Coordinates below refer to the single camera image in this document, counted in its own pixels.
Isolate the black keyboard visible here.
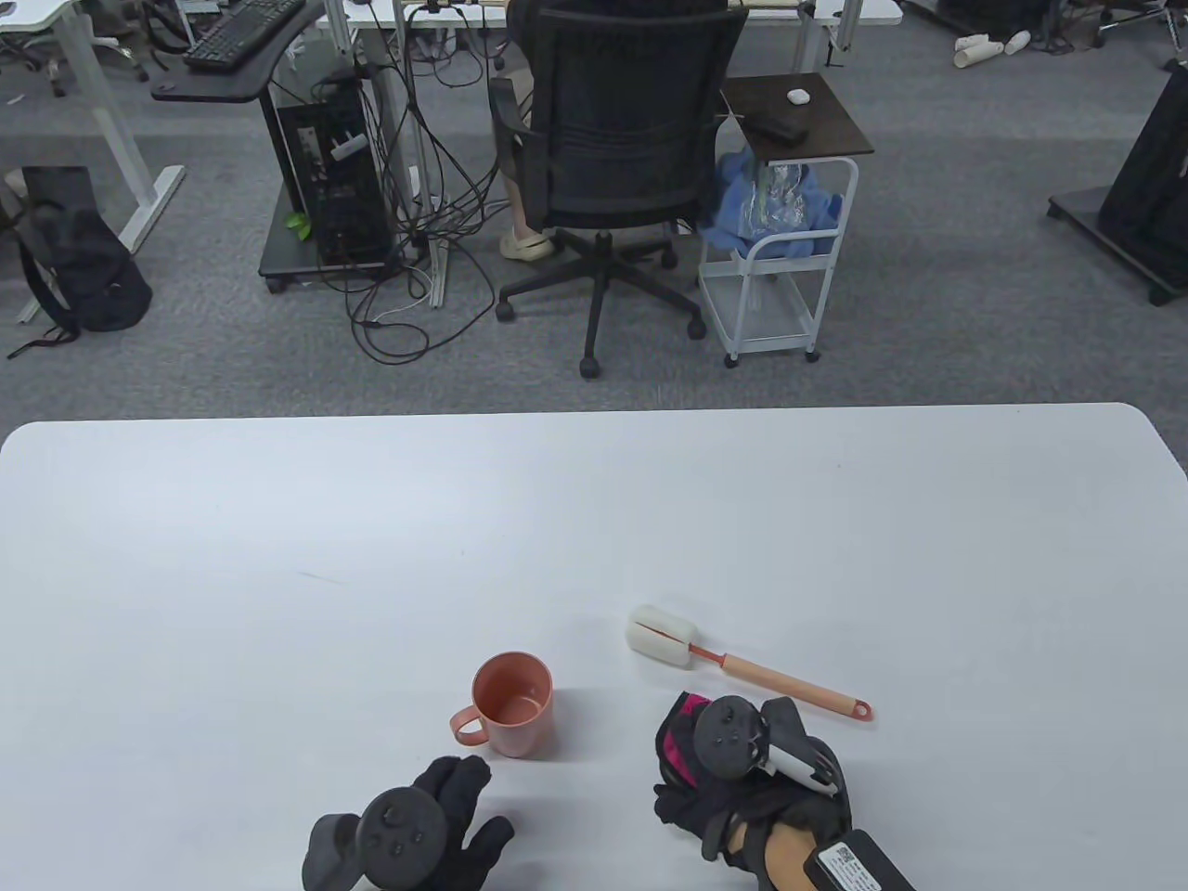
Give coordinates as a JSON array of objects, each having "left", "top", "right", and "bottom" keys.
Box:
[{"left": 182, "top": 0, "right": 307, "bottom": 71}]

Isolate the black wheeled computer platform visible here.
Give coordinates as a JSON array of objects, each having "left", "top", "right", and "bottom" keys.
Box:
[{"left": 258, "top": 181, "right": 405, "bottom": 295}]

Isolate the person's right hand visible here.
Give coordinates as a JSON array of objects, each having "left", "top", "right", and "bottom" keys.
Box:
[{"left": 652, "top": 691, "right": 853, "bottom": 869}]

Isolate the black curved desk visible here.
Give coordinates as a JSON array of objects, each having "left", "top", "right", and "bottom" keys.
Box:
[{"left": 151, "top": 0, "right": 328, "bottom": 103}]

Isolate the black stand on wheeled base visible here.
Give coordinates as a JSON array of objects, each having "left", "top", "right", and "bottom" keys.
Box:
[{"left": 1047, "top": 58, "right": 1188, "bottom": 307}]

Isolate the tangle of black cables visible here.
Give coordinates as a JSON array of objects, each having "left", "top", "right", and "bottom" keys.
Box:
[{"left": 316, "top": 0, "right": 530, "bottom": 365}]

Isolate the person's right forearm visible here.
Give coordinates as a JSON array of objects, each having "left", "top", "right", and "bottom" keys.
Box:
[{"left": 719, "top": 817, "right": 827, "bottom": 891}]

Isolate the blue garment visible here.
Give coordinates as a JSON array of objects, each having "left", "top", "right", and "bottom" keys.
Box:
[{"left": 698, "top": 148, "right": 844, "bottom": 263}]

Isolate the black computer tower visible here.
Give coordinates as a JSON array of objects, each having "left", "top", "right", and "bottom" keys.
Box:
[{"left": 277, "top": 88, "right": 393, "bottom": 265}]

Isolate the white desk with T-foot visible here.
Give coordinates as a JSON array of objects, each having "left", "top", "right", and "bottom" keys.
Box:
[{"left": 0, "top": 0, "right": 187, "bottom": 324}]

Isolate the white cart with dark top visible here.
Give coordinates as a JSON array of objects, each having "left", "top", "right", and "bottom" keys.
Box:
[{"left": 698, "top": 72, "right": 876, "bottom": 368}]

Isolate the clear plastic bag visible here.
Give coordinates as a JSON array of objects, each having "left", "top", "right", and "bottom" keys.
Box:
[{"left": 756, "top": 162, "right": 818, "bottom": 233}]

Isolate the black mesh office chair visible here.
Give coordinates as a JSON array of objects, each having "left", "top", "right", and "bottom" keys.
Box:
[{"left": 489, "top": 0, "right": 751, "bottom": 380}]

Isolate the white sponge cup brush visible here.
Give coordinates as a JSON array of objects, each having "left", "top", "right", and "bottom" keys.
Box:
[{"left": 626, "top": 604, "right": 873, "bottom": 722}]

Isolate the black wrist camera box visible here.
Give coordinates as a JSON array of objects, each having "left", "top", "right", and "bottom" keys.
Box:
[{"left": 803, "top": 829, "right": 920, "bottom": 891}]

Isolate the person's left hand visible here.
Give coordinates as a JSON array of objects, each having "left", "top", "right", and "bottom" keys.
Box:
[{"left": 408, "top": 755, "right": 516, "bottom": 891}]

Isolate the grey office chair base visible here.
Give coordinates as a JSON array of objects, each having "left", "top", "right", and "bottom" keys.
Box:
[{"left": 1091, "top": 0, "right": 1188, "bottom": 49}]

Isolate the pink water cup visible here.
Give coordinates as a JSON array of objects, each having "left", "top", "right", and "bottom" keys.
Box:
[{"left": 449, "top": 652, "right": 556, "bottom": 759}]

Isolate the black backpack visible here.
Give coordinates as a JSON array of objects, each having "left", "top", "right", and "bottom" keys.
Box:
[{"left": 7, "top": 167, "right": 154, "bottom": 361}]

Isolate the magenta cloth with black edge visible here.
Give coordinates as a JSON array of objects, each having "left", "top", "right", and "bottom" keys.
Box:
[{"left": 654, "top": 691, "right": 716, "bottom": 794}]

